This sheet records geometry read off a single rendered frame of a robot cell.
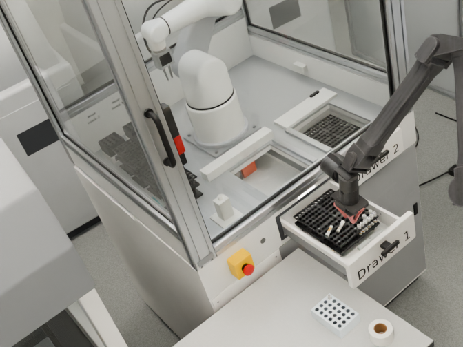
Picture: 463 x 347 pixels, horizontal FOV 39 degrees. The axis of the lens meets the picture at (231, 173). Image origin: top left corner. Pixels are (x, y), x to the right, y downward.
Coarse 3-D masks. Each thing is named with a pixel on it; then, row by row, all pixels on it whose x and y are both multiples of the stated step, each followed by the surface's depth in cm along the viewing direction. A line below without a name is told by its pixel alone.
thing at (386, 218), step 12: (324, 192) 230; (300, 204) 225; (372, 204) 216; (288, 216) 224; (384, 216) 213; (396, 216) 209; (288, 228) 219; (384, 228) 214; (300, 240) 215; (312, 240) 210; (360, 240) 213; (312, 252) 213; (324, 252) 206; (348, 252) 210; (336, 264) 204
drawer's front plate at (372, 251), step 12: (408, 216) 203; (396, 228) 201; (408, 228) 206; (372, 240) 199; (384, 240) 200; (408, 240) 208; (360, 252) 196; (372, 252) 198; (396, 252) 207; (348, 264) 194; (360, 264) 197; (372, 264) 201; (348, 276) 198; (360, 276) 200
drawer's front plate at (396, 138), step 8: (400, 128) 238; (392, 136) 237; (400, 136) 240; (392, 144) 238; (400, 144) 242; (392, 152) 240; (400, 152) 244; (376, 168) 238; (360, 176) 234; (368, 176) 237; (360, 184) 236
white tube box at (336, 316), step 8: (320, 304) 202; (328, 304) 201; (336, 304) 200; (344, 304) 199; (312, 312) 201; (320, 312) 200; (328, 312) 199; (336, 312) 198; (344, 312) 197; (352, 312) 196; (320, 320) 199; (328, 320) 196; (336, 320) 195; (344, 320) 195; (352, 320) 194; (328, 328) 198; (336, 328) 193; (344, 328) 193; (352, 328) 196
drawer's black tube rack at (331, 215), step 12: (312, 204) 223; (324, 204) 221; (300, 216) 219; (312, 216) 218; (324, 216) 220; (336, 216) 215; (360, 216) 216; (300, 228) 220; (312, 228) 213; (324, 228) 212; (336, 228) 211; (348, 228) 209; (372, 228) 211; (324, 240) 212; (336, 240) 207
